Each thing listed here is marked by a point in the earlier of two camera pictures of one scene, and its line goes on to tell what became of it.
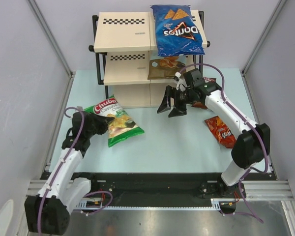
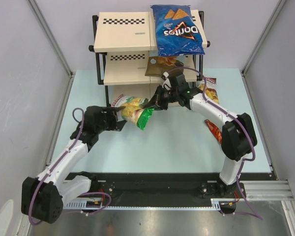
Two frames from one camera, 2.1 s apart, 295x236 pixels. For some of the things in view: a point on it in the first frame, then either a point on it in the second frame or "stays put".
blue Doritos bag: x=177 y=31 stays put
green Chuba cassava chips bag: x=121 y=128 → x=131 y=109
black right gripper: x=179 y=109 → x=158 y=99
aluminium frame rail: x=268 y=190 stays put
